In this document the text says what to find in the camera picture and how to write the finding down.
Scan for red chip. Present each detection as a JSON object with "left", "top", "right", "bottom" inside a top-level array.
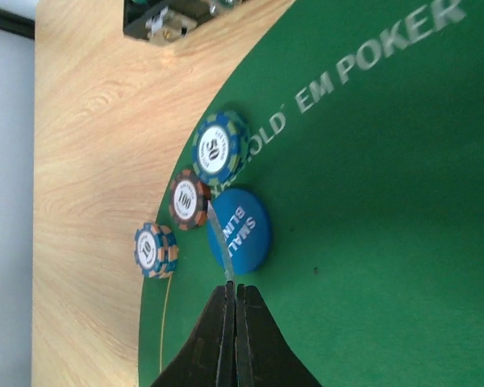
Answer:
[{"left": 169, "top": 169, "right": 211, "bottom": 231}]

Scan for black aluminium frame post left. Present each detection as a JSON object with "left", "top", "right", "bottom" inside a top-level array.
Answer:
[{"left": 0, "top": 9, "right": 35, "bottom": 40}]

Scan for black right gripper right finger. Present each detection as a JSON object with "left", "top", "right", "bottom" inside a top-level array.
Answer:
[{"left": 236, "top": 284, "right": 320, "bottom": 386}]

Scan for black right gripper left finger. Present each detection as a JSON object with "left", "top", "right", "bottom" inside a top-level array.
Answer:
[{"left": 152, "top": 281, "right": 234, "bottom": 386}]

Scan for single blue patterned card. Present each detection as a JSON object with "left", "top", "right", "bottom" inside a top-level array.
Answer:
[{"left": 207, "top": 201, "right": 236, "bottom": 284}]

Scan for black poker chip case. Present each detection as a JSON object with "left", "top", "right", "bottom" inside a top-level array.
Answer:
[{"left": 123, "top": 0, "right": 244, "bottom": 47}]

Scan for round green poker mat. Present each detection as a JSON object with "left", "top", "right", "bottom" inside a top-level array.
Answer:
[{"left": 136, "top": 0, "right": 484, "bottom": 387}]

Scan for grey chips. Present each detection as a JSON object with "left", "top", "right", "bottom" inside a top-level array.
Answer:
[{"left": 134, "top": 223, "right": 179, "bottom": 279}]

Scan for blue small blind button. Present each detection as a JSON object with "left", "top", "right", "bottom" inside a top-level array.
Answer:
[{"left": 213, "top": 188, "right": 272, "bottom": 276}]

